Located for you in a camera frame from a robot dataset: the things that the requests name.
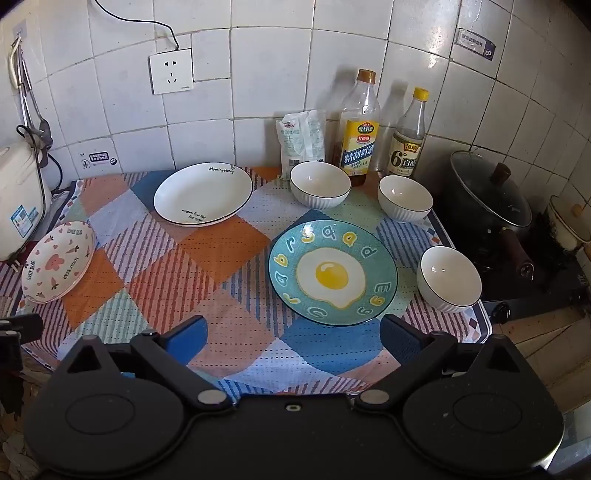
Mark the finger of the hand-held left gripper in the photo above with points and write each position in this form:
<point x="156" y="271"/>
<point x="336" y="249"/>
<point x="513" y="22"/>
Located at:
<point x="25" y="328"/>

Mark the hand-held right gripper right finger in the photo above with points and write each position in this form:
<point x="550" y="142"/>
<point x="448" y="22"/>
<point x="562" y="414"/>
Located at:
<point x="396" y="338"/>

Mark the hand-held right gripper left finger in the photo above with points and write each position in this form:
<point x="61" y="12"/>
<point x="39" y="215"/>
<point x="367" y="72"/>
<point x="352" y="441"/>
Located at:
<point x="190" y="338"/>

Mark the pink patterned plate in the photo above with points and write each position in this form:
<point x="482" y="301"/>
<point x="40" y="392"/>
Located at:
<point x="57" y="263"/>

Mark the white ribbed bowl black rim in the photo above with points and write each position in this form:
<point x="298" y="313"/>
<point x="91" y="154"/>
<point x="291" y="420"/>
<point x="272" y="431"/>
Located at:
<point x="405" y="198"/>
<point x="449" y="279"/>
<point x="320" y="184"/>

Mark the blue fried egg plate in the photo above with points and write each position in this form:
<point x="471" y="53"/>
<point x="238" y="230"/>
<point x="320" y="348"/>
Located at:
<point x="286" y="272"/>

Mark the white plate black rim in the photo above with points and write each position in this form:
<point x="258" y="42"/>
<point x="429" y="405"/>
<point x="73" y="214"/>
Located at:
<point x="203" y="196"/>

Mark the patchwork table cloth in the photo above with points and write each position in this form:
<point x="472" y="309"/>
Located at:
<point x="221" y="258"/>

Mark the white rice cooker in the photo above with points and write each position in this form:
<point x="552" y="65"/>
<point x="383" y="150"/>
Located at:
<point x="18" y="203"/>

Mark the black gas stove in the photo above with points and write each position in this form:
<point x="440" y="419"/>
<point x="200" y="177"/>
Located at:
<point x="545" y="281"/>

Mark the glass wok lid wooden knob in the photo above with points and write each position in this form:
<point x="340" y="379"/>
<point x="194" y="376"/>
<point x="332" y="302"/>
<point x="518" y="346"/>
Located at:
<point x="485" y="194"/>

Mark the clear vinegar bottle yellow cap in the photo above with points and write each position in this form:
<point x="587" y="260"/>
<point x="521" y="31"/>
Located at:
<point x="408" y="147"/>

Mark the cooking wine bottle yellow label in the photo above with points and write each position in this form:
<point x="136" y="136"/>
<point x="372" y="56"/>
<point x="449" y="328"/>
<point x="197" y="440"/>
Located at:
<point x="360" y="138"/>

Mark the white enamel pot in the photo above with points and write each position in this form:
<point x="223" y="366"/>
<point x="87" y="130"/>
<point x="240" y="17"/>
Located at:
<point x="565" y="226"/>

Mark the white powder bag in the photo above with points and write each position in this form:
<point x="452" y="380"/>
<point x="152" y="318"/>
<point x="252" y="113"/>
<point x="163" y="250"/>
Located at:
<point x="302" y="138"/>

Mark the hanging metal tongs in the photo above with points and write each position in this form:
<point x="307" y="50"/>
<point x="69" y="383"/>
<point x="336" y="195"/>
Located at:
<point x="24" y="78"/>

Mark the small wall sticker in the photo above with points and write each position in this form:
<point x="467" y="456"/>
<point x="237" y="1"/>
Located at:
<point x="97" y="159"/>

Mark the white wall socket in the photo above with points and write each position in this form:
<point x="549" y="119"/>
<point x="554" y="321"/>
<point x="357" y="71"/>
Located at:
<point x="171" y="71"/>

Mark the large wall sticker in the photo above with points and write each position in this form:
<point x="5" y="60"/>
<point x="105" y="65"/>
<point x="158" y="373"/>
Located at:
<point x="473" y="44"/>

